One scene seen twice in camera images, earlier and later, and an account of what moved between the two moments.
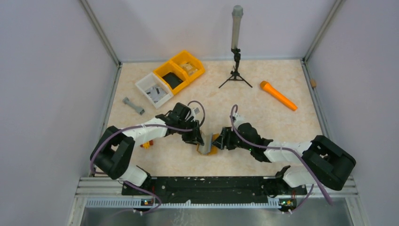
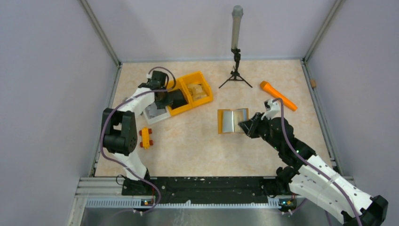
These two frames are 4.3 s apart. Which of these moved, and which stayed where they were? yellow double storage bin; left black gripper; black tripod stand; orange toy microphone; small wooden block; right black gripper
Moved: yellow double storage bin; left black gripper; right black gripper
Stayed: orange toy microphone; small wooden block; black tripod stand
